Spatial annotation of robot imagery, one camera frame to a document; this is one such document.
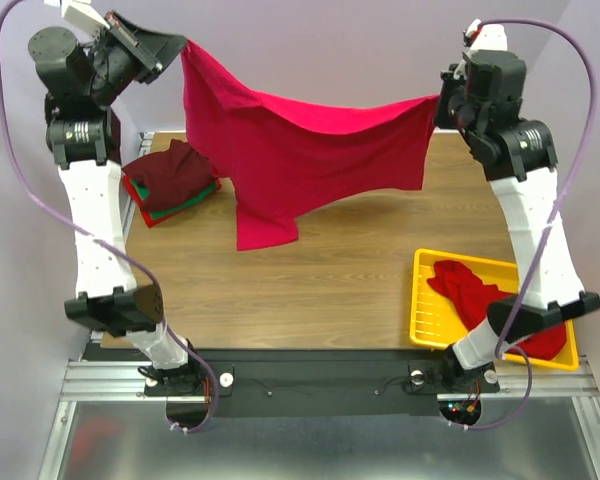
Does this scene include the green folded shirt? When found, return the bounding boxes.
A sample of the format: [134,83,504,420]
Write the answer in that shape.
[129,178,220,221]

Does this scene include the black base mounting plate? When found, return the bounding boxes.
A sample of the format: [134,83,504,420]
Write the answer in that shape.
[144,348,501,419]

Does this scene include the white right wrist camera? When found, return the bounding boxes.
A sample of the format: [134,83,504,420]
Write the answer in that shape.
[463,19,508,51]

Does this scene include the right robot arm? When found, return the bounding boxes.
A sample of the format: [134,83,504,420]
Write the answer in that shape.
[434,50,600,390]

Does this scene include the red shirt in tray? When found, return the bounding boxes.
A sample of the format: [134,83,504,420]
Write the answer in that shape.
[427,260,567,360]

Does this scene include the pink magenta t shirt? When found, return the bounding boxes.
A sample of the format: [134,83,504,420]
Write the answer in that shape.
[181,42,438,251]

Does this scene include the maroon folded shirt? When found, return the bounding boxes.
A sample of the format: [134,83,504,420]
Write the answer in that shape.
[123,139,217,211]

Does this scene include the red folded shirt bottom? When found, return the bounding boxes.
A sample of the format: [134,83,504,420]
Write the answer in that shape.
[122,175,222,228]

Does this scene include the aluminium frame rail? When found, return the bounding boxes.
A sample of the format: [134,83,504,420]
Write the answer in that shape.
[60,358,600,402]

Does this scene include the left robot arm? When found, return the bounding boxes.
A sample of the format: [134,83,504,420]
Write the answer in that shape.
[28,1,203,394]

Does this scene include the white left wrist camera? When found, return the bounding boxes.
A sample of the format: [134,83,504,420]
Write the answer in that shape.
[43,0,110,36]

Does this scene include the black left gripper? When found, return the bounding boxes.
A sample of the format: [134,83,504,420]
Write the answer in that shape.
[86,10,187,107]

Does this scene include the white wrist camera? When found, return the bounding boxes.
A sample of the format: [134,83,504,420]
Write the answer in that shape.
[43,0,110,36]
[463,19,508,51]

